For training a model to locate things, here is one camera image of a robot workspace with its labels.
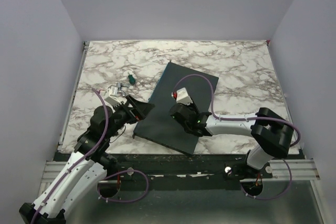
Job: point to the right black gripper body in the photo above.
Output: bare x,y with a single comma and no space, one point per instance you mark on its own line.
191,107

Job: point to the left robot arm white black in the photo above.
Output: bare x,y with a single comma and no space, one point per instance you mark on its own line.
87,165

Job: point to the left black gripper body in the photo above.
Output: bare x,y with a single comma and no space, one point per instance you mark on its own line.
128,116

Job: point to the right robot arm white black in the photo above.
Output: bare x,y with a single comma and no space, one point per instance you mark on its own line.
272,133

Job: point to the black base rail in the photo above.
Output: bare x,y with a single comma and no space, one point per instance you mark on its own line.
137,172

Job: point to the green handled screwdriver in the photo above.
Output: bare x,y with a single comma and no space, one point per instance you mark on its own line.
132,80

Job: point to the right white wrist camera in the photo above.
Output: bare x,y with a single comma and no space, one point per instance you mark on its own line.
182,96

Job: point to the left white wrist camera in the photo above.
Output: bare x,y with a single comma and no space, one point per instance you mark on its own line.
112,96

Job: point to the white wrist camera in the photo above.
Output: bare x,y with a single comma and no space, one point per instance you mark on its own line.
112,96
182,96

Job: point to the chrome metal fitting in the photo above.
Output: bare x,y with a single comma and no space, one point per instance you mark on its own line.
120,90

